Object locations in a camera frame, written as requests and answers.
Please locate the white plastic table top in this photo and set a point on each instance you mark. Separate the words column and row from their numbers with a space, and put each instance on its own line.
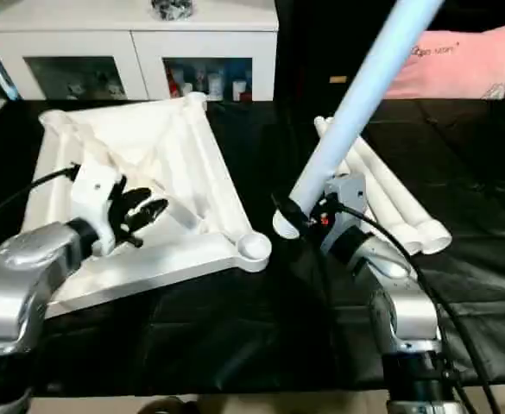
column 174, row 155

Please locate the white plastic table leg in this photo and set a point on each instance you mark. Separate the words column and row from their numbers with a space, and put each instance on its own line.
column 383, row 203
column 375, row 220
column 364, row 86
column 400, row 194

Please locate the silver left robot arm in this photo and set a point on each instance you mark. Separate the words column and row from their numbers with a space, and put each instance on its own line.
column 23, row 276

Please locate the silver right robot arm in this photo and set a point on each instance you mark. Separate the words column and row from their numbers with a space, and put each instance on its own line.
column 399, row 302

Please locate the black work mat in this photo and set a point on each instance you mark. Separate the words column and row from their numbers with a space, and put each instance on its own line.
column 235, row 328

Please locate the white cabinet with glass doors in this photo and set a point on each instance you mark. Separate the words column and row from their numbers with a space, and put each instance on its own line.
column 148, row 52

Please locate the black furniture with yellow label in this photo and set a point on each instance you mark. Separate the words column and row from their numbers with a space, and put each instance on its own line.
column 321, row 52

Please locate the dark ornament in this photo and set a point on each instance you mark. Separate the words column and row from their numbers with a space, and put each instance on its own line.
column 173, row 8

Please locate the pink pillow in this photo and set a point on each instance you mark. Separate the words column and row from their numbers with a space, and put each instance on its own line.
column 468, row 69

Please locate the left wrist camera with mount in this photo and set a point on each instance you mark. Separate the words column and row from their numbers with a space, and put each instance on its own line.
column 97, row 203

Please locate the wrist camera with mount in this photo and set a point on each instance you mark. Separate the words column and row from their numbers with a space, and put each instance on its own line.
column 97, row 203
column 349, row 194

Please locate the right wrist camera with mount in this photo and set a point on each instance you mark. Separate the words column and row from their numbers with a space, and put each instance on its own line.
column 349, row 194

